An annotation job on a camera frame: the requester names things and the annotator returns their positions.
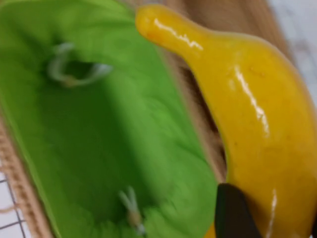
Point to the woven wicker basket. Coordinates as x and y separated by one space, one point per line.
17 186

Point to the green fabric basket liner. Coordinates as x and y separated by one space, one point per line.
99 138

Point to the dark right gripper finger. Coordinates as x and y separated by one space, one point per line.
232 215

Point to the yellow plastic banana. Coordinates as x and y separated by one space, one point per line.
247 111

